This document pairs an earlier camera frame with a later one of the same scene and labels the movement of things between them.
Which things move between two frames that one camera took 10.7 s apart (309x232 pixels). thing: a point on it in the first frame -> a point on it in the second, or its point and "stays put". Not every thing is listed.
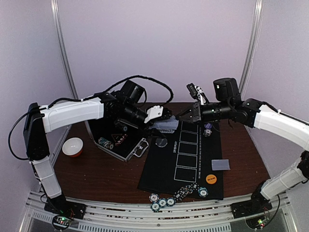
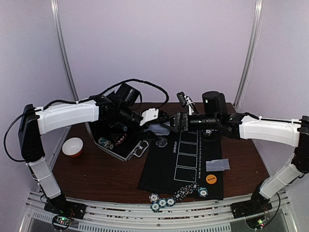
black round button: x=161 y=142 stays put
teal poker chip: x=170 y=201 stays put
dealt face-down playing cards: x=220 y=165 stays put
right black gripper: x=196 y=112 -> x=181 y=120
